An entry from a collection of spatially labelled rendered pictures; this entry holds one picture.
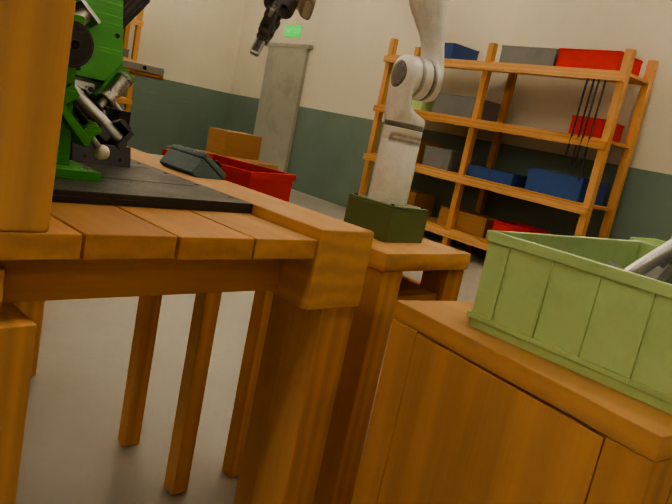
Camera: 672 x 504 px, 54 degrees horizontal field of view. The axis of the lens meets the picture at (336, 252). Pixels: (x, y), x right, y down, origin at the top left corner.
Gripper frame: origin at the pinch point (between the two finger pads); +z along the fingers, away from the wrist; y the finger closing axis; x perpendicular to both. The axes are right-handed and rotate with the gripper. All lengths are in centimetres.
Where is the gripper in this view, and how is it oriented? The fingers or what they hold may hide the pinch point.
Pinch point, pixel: (257, 47)
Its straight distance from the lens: 158.8
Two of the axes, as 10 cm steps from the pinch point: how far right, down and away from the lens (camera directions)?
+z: -4.1, 8.9, -2.1
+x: 8.9, 4.4, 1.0
